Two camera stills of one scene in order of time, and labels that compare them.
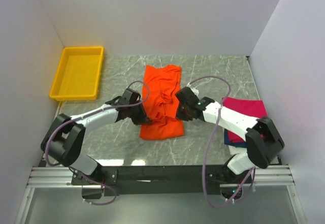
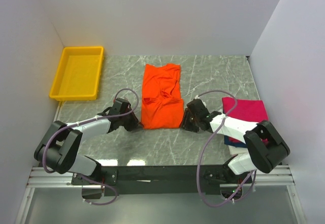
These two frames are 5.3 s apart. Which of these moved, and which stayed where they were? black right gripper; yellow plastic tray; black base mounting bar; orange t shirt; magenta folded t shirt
Moved: black right gripper; orange t shirt
Stayed: magenta folded t shirt; yellow plastic tray; black base mounting bar
